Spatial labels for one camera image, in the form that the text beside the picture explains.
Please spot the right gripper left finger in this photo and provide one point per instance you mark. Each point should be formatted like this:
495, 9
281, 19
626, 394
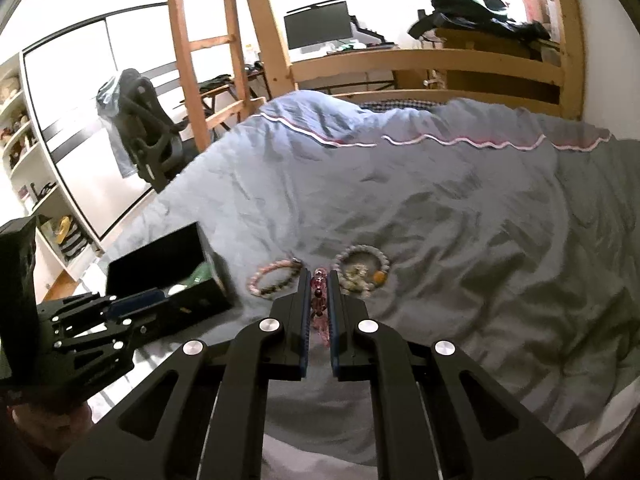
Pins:
201, 413

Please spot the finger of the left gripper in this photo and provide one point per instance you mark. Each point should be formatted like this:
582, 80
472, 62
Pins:
82, 365
148, 308

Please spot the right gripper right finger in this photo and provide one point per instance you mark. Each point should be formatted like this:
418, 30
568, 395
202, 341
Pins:
437, 413

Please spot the black jewelry box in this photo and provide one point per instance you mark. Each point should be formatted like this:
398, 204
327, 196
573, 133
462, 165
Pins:
165, 264

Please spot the person's left hand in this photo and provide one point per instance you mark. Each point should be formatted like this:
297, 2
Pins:
56, 432

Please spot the white shelf unit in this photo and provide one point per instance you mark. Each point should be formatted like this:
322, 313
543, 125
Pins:
65, 245

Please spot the green jade bangle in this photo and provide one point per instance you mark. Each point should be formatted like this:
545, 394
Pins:
202, 273

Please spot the black office chair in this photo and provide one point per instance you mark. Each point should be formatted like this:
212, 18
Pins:
150, 137

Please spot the striped white bed sheet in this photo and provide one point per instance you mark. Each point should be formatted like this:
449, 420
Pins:
320, 439

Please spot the grey blue duvet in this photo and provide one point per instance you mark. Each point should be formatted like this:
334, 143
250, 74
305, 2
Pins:
513, 234

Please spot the light blue garment on chair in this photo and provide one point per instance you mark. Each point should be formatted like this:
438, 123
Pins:
107, 107

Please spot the white sliding wardrobe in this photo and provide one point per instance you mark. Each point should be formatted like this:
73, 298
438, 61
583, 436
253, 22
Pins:
63, 73

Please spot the wooden desk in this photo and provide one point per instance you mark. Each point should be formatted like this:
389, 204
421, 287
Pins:
224, 83

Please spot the wooden ladder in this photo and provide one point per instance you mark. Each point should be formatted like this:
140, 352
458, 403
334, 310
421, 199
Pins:
207, 41

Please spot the black computer monitor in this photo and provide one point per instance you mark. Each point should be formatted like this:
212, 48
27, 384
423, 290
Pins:
318, 23

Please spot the pile of dark clothes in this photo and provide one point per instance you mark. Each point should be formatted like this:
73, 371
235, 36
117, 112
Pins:
477, 16

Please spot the wooden bed frame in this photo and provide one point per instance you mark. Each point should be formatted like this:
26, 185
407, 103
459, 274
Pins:
569, 76

